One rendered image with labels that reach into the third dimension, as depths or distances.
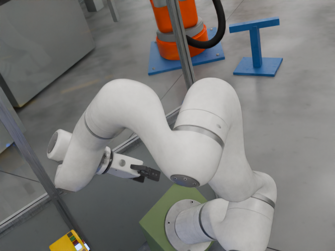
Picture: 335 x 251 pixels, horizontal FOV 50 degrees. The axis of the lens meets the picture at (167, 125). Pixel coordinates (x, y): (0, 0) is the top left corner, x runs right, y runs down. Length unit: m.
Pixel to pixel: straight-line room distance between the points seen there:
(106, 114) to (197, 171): 0.20
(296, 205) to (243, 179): 1.87
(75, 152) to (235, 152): 0.37
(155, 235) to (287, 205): 1.52
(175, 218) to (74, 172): 0.51
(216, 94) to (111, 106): 0.19
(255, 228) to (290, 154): 2.09
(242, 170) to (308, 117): 2.60
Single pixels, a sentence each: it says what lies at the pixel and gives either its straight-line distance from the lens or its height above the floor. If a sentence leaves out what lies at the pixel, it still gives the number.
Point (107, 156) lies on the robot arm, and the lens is 1.02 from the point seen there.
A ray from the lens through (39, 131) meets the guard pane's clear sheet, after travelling 1.55.
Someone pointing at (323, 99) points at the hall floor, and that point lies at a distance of 3.57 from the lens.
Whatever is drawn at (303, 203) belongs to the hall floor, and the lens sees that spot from 2.66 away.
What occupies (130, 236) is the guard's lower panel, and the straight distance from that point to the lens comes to 2.10.
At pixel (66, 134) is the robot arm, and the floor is 1.53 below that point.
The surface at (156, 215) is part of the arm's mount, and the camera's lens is 1.27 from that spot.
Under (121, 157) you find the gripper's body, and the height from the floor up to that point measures 1.40.
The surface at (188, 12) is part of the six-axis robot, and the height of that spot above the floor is 0.58.
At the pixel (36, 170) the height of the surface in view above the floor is 1.15.
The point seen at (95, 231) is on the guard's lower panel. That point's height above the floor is 0.64.
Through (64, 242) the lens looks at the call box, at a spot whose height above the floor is 1.07.
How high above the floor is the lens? 2.04
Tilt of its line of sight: 35 degrees down
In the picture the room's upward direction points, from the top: 17 degrees counter-clockwise
